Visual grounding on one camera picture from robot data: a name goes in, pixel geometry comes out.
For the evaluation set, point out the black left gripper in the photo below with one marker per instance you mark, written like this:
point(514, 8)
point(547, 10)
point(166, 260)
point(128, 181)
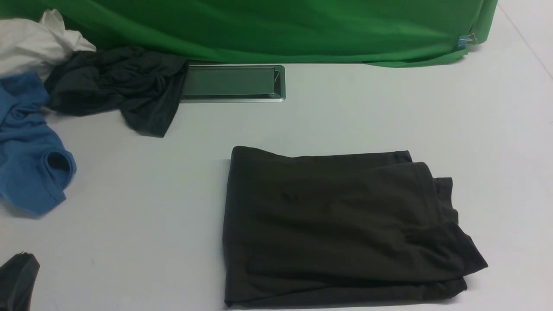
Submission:
point(17, 280)

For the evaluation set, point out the blue crumpled shirt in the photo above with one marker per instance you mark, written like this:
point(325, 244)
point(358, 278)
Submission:
point(35, 167)

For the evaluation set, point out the dark gray long-sleeve shirt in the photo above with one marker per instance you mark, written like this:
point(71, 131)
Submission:
point(349, 229)

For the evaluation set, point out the dark teal crumpled shirt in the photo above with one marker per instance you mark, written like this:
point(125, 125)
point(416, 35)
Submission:
point(145, 86)

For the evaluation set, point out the blue binder clip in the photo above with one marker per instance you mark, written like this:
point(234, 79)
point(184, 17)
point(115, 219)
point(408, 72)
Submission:
point(467, 40)

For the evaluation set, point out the metal table cable hatch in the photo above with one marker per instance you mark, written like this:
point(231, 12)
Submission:
point(234, 84)

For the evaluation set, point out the green backdrop cloth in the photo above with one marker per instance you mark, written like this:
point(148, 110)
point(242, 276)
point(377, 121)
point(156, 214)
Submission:
point(386, 33)

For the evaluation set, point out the white crumpled cloth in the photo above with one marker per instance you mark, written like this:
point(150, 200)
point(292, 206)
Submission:
point(28, 46)

